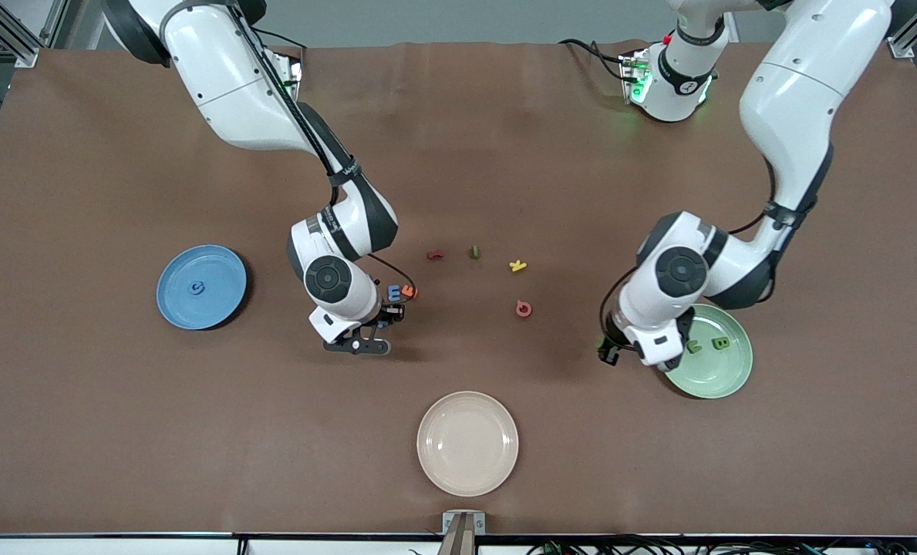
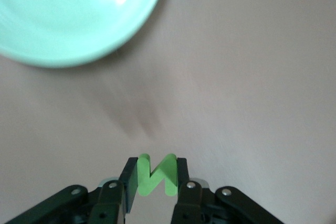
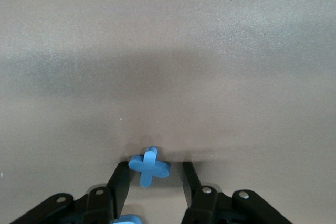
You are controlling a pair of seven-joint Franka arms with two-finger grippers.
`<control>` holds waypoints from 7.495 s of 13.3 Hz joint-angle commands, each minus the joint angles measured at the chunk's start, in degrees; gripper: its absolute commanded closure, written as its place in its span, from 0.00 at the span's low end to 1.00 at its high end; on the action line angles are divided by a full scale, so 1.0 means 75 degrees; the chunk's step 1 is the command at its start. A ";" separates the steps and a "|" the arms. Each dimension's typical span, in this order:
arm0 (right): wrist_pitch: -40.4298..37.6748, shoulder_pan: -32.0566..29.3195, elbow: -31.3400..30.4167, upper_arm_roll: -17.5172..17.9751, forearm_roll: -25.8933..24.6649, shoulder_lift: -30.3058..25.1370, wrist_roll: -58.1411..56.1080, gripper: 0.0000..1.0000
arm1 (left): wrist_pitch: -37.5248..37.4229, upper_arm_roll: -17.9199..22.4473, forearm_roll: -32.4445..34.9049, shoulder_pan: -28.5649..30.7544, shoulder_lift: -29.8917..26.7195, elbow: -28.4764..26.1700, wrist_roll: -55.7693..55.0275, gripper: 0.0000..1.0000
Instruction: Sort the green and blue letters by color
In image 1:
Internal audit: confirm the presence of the green plate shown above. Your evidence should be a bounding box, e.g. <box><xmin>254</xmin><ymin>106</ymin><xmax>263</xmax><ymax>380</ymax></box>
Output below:
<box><xmin>662</xmin><ymin>303</ymin><xmax>754</xmax><ymax>400</ymax></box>

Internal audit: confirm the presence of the beige plate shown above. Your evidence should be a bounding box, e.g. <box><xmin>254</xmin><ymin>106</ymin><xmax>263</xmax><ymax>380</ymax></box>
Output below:
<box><xmin>416</xmin><ymin>391</ymin><xmax>520</xmax><ymax>497</ymax></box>

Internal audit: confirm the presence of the table cover sheet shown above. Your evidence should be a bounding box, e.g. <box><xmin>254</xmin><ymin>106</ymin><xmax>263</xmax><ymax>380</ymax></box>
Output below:
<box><xmin>0</xmin><ymin>40</ymin><xmax>917</xmax><ymax>537</ymax></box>

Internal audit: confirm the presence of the blue plate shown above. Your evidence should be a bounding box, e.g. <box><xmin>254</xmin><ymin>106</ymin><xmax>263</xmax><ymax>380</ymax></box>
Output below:
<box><xmin>156</xmin><ymin>244</ymin><xmax>248</xmax><ymax>331</ymax></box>

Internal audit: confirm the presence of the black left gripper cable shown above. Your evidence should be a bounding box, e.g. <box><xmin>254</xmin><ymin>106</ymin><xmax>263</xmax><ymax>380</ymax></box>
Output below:
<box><xmin>598</xmin><ymin>154</ymin><xmax>777</xmax><ymax>344</ymax></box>

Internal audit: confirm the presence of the bundle of cables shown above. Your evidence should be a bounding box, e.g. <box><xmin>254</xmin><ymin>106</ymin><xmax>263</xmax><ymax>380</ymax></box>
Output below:
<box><xmin>524</xmin><ymin>534</ymin><xmax>917</xmax><ymax>555</ymax></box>

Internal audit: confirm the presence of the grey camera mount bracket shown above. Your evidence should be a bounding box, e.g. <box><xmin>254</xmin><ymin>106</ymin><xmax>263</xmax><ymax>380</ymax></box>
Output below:
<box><xmin>439</xmin><ymin>510</ymin><xmax>487</xmax><ymax>555</ymax></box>

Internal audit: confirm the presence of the black base cable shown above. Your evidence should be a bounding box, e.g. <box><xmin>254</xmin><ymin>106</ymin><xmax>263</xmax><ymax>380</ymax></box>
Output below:
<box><xmin>558</xmin><ymin>37</ymin><xmax>630</xmax><ymax>82</ymax></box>

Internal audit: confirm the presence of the white table edge rail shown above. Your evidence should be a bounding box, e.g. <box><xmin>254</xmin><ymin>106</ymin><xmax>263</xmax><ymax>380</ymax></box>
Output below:
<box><xmin>0</xmin><ymin>534</ymin><xmax>917</xmax><ymax>555</ymax></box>

